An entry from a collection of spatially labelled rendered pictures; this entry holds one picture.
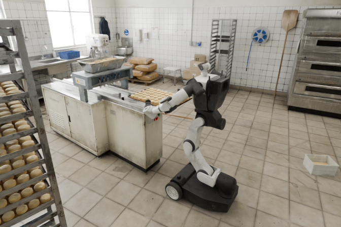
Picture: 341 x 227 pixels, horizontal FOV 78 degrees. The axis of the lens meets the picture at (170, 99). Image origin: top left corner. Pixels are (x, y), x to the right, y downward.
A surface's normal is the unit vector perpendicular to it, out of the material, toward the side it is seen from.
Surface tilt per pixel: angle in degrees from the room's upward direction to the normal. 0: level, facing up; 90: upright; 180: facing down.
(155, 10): 90
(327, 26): 90
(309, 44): 91
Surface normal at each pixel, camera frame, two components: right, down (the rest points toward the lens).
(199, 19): -0.46, 0.32
